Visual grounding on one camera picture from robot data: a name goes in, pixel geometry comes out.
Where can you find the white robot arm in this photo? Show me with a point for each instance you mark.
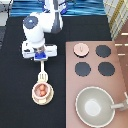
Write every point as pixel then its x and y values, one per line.
pixel 35 26

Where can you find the dark burner front left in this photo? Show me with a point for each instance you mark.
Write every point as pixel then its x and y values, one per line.
pixel 82 69

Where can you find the dark burner front right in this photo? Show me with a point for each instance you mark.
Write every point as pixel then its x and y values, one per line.
pixel 106 69

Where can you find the pink toy kitchen counter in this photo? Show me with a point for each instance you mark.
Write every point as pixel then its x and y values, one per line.
pixel 114 85

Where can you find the dark burner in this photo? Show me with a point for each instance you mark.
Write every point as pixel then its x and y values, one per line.
pixel 103 51
pixel 106 69
pixel 82 69

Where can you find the black table mat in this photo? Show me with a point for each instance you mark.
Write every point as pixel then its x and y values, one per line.
pixel 18 75

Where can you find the dark burner back right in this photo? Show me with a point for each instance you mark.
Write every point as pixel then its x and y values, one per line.
pixel 103 51

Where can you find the cream round plate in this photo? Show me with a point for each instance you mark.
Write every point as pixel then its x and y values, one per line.
pixel 42 100

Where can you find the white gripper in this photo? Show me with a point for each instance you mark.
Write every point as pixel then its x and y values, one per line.
pixel 44 53

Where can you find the grey sink faucet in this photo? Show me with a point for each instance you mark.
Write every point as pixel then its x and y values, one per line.
pixel 123 105

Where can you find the pink pot lid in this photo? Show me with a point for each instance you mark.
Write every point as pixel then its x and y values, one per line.
pixel 81 49

